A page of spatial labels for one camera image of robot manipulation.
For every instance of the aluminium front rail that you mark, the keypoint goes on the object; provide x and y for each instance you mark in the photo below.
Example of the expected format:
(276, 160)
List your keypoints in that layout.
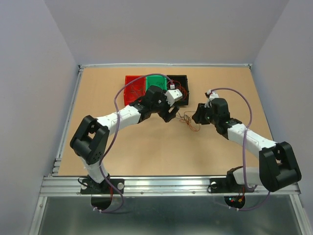
(139, 186)

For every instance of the black plastic bin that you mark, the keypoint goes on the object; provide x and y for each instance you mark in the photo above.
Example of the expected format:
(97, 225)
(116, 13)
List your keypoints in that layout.
(181, 83)

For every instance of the green plastic bin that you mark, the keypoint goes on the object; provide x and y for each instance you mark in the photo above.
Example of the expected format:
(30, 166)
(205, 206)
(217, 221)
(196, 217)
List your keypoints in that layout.
(156, 80)

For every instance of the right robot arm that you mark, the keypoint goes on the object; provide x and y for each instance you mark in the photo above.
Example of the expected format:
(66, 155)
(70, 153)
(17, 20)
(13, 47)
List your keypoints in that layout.
(278, 166)

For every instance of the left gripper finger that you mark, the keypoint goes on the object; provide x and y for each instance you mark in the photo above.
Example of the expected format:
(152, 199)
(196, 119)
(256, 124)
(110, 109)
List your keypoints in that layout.
(174, 111)
(168, 116)

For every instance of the red plastic bin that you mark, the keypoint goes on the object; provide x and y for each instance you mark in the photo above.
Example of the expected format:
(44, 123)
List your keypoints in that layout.
(135, 88)

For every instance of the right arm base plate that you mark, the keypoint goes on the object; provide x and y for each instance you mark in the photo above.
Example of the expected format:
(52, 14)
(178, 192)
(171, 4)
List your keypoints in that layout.
(225, 185)

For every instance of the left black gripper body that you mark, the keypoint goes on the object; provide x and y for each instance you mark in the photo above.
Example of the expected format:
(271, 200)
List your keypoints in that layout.
(162, 107)

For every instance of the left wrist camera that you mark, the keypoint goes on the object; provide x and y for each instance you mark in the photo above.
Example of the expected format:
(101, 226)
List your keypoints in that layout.
(173, 96)

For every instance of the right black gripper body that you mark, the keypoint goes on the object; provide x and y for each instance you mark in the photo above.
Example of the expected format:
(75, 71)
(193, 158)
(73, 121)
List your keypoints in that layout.
(206, 113)

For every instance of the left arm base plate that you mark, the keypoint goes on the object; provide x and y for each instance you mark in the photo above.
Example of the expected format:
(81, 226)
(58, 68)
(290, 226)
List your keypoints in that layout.
(89, 186)

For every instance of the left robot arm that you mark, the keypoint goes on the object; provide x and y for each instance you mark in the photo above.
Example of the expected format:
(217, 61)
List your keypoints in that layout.
(90, 139)

